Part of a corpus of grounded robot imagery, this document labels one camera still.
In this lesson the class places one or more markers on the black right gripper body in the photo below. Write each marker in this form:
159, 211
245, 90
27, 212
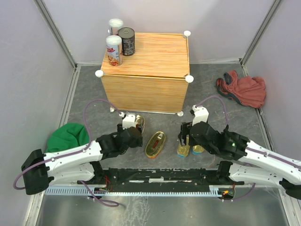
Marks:
184, 129

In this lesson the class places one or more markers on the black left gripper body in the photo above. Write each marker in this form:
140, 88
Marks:
138, 142

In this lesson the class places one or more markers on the gold rectangular tin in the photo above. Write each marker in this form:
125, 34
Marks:
183, 151
197, 149

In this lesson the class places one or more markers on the red oval tin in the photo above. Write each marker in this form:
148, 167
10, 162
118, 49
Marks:
140, 123
155, 144

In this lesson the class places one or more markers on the wooden cube cabinet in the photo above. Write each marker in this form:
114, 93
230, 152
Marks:
154, 79

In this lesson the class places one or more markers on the tall white-lid can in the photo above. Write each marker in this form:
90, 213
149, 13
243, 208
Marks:
115, 25
114, 50

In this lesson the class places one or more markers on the dark blue round can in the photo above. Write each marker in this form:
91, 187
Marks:
128, 40

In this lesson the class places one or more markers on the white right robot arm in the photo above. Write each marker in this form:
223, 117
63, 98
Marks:
243, 160

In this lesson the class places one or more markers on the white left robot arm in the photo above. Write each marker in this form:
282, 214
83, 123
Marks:
42, 170

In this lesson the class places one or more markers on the green cloth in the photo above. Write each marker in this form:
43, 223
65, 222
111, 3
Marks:
66, 137

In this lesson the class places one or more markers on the red cloth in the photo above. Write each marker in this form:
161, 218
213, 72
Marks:
246, 91

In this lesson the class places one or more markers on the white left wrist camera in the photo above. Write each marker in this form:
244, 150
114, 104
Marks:
128, 120

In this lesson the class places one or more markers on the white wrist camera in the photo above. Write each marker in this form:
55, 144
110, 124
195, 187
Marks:
128, 120
200, 114

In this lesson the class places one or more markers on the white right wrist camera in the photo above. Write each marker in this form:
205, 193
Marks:
200, 114

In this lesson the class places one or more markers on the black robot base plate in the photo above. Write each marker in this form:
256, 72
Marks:
158, 180

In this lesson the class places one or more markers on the light blue cable duct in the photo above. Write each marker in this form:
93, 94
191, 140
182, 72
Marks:
94, 191

